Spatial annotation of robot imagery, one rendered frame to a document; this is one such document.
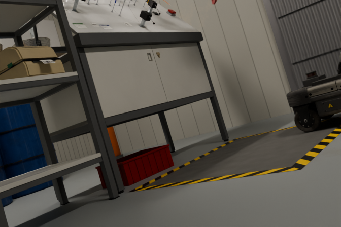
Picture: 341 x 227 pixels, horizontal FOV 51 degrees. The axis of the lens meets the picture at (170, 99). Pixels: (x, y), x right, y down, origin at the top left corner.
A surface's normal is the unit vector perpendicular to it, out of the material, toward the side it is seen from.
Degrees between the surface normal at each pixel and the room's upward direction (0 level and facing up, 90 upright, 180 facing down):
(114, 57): 90
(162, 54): 90
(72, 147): 90
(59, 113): 90
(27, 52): 72
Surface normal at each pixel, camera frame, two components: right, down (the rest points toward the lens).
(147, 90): 0.74, -0.25
